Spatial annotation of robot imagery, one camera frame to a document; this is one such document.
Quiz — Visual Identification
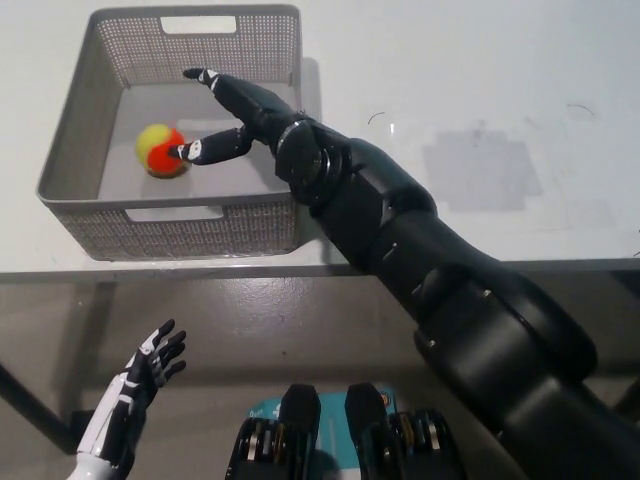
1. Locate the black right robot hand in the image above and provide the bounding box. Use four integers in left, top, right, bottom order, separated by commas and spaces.
167, 67, 307, 169

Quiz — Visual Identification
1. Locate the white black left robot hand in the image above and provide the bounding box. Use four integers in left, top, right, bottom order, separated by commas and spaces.
74, 318, 188, 467

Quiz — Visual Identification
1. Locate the yellow and orange tennis ball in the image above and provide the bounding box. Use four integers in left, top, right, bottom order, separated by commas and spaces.
135, 123, 190, 179

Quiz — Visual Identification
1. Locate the black table foot plate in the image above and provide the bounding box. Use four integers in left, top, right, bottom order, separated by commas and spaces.
69, 408, 105, 442

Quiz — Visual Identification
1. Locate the black metal table leg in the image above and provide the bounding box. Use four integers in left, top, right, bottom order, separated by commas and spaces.
0, 362, 84, 455
613, 377, 640, 419

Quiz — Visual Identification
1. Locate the grey perforated plastic basket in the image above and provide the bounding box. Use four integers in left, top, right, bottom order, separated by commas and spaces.
35, 4, 307, 261

